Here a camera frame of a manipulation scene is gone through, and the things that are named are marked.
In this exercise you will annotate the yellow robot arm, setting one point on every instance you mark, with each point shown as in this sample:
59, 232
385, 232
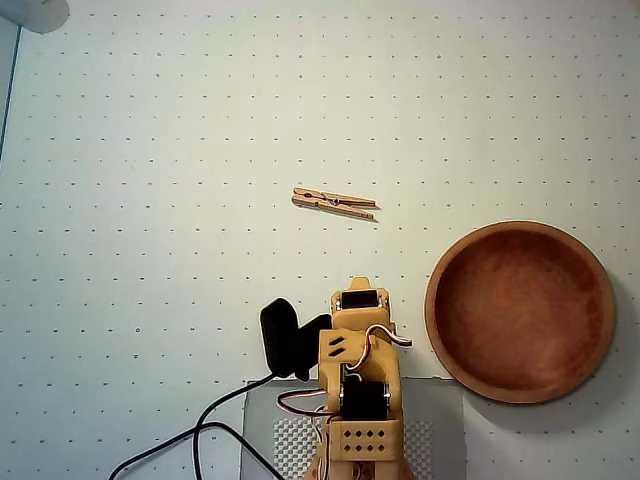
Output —
385, 365

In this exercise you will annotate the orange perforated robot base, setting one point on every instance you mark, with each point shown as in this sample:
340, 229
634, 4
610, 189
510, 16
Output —
400, 470

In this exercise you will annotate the yellow slotted camera mount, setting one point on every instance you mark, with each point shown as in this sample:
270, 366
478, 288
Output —
342, 345

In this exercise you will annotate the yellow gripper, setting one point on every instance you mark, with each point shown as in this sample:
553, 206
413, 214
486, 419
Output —
358, 300

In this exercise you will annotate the wooden clothespin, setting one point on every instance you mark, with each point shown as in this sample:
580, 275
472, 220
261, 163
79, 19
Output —
320, 201

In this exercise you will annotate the white dotted paper sheet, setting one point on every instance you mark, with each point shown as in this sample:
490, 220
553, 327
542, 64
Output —
150, 150

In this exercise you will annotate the grey metal base plate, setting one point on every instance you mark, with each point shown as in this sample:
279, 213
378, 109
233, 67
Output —
440, 440

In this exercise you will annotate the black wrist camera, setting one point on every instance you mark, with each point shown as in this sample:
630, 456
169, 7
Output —
282, 340

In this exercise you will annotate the brown wooden bowl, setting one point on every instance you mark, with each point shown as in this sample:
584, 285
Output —
520, 320

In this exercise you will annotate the white textured mat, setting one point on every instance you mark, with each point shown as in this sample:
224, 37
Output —
292, 445

